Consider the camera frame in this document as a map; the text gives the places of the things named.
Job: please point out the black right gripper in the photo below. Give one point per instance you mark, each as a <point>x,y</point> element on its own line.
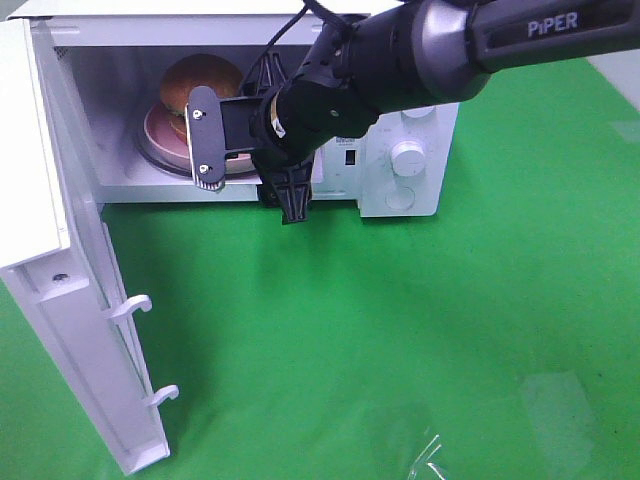
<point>251,125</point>

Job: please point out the burger with lettuce and cheese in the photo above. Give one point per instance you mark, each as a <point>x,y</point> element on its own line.
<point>188,73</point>

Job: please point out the pink round plate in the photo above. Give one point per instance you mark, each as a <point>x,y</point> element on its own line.
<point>163,143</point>

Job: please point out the white timer knob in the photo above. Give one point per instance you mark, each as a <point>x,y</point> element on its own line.
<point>408,158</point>

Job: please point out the round white door release button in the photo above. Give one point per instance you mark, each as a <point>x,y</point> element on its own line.
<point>400,199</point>

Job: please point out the white microwave door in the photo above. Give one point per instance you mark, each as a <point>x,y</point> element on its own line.
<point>57,258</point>

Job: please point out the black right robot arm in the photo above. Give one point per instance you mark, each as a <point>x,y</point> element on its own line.
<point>421,53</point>

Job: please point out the white microwave oven body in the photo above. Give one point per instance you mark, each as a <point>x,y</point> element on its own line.
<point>82,82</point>

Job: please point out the white upper power knob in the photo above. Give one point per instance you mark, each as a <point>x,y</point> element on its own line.
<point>418,113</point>

